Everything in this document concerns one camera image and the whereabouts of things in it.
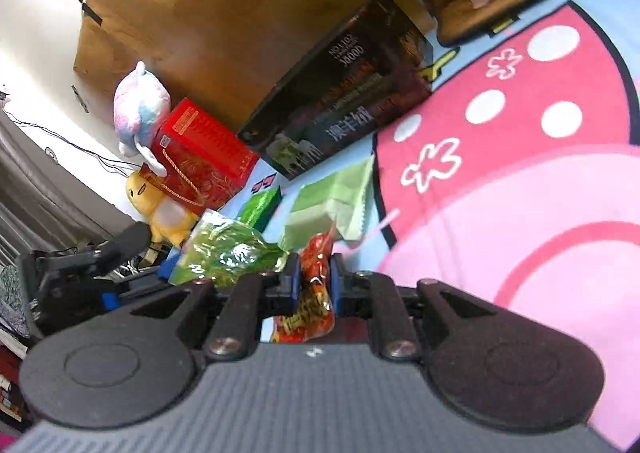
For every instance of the wooden headboard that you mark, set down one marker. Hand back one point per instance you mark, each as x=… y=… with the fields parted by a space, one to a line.
x=200 y=8

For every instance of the black tape strip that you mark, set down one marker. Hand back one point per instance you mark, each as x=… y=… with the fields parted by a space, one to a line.
x=81 y=100
x=87 y=8

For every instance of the shiny green snack packet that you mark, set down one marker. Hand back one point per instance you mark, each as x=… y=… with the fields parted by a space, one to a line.
x=260 y=205

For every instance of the clear green pickle packet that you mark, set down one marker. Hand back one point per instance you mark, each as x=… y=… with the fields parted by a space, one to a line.
x=225 y=253

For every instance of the black sheep print box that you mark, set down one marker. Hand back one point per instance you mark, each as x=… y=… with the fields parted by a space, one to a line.
x=340 y=98

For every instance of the pale green snack packet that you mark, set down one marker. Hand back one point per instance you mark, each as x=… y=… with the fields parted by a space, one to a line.
x=307 y=228
x=345 y=188

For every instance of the cartoon pig printed blanket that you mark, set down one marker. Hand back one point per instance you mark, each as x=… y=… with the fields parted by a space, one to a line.
x=500 y=183

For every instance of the yellow plush toy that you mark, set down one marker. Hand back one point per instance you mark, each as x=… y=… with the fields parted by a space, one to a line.
x=165 y=220

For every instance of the pastel plush toy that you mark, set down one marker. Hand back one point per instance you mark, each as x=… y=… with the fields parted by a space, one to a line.
x=137 y=108

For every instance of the red snack packet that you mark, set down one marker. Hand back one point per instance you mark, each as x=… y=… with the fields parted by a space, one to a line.
x=315 y=255

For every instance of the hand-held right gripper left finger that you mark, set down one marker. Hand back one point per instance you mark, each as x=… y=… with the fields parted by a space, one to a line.
x=293 y=278

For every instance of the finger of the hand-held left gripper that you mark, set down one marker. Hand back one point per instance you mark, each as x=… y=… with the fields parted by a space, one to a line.
x=111 y=300

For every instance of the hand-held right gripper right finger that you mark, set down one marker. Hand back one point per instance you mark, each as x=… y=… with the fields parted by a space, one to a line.
x=335 y=283

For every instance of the red gift bag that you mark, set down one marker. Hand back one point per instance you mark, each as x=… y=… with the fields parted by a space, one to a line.
x=200 y=148

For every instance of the grey curtain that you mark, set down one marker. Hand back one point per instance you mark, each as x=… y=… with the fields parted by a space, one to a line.
x=45 y=203

